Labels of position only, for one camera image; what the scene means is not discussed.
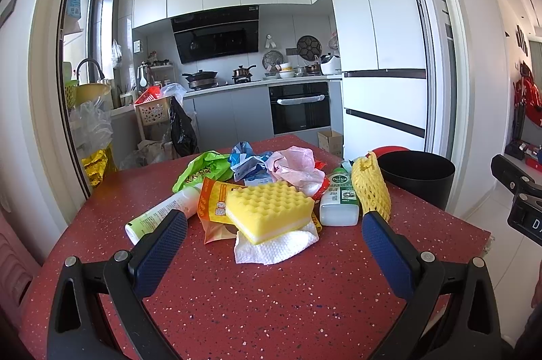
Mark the yellow sponge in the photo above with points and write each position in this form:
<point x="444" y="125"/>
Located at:
<point x="264" y="212"/>

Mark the gold foil bag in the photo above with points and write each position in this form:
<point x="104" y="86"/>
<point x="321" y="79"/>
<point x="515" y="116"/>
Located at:
<point x="99" y="165"/>

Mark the clear plastic bag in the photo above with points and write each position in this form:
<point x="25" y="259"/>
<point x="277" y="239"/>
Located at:
<point x="91" y="127"/>

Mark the pink plastic bag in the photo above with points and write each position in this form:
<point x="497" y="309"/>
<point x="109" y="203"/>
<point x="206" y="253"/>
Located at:
<point x="297" y="166"/>

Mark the black range hood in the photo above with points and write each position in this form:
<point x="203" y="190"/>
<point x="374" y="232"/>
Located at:
<point x="218" y="32"/>

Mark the red banner object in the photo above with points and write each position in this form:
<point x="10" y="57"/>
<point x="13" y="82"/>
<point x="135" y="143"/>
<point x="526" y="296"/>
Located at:
<point x="527" y="110"/>

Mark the white green detergent bottle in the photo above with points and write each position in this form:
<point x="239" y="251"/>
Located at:
<point x="339" y="205"/>

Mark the black wok on stove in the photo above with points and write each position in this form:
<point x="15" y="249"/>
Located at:
<point x="201" y="79"/>

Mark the white refrigerator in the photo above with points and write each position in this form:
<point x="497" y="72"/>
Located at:
<point x="383" y="61"/>

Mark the steel pot on stove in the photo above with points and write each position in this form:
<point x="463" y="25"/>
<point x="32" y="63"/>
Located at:
<point x="242" y="74"/>

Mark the white paper towel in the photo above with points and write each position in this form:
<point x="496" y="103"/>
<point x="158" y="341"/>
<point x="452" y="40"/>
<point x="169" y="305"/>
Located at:
<point x="277" y="249"/>

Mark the black built-in oven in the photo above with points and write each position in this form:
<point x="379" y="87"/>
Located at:
<point x="298" y="107"/>

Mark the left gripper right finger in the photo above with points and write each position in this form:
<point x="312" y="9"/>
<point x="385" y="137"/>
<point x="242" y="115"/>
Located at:
<point x="450" y="309"/>

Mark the orange yellow snack bag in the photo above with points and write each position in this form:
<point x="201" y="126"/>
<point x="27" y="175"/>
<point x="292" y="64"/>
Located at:
<point x="211" y="210"/>

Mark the pale green drink bottle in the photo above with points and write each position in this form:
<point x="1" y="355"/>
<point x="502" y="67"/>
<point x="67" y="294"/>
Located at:
<point x="185" y="201"/>

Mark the wooden rack with basket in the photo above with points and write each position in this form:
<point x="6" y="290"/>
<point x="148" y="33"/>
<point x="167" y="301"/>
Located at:
<point x="151" y="108"/>

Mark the black trash bin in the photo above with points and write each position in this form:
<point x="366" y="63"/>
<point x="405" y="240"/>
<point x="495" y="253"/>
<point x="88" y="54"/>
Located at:
<point x="427" y="176"/>

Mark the black kitchen faucet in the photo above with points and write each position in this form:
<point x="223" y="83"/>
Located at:
<point x="89" y="71"/>

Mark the pink chair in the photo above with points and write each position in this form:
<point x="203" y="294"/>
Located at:
<point x="18" y="269"/>

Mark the yellow foam fruit net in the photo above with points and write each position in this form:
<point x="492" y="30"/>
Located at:
<point x="370" y="186"/>

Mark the cardboard box on floor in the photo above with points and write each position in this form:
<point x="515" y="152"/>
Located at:
<point x="331" y="141"/>

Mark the black garbage bag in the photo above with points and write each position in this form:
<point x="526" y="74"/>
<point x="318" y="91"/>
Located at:
<point x="183" y="136"/>

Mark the blue white plastic bag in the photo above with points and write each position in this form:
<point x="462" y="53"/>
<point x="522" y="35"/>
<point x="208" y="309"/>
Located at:
<point x="247" y="167"/>

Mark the red plastic stool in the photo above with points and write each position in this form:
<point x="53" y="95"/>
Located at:
<point x="388" y="149"/>

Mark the green snack bag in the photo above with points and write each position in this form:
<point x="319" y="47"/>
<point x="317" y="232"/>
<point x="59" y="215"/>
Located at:
<point x="210" y="164"/>

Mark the grey lower cabinets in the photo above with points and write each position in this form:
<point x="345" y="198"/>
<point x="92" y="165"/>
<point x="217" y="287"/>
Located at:
<point x="227" y="114"/>

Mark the white rice cooker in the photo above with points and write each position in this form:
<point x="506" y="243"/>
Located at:
<point x="330" y="64"/>

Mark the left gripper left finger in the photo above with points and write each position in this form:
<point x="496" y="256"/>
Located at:
<point x="78" y="324"/>

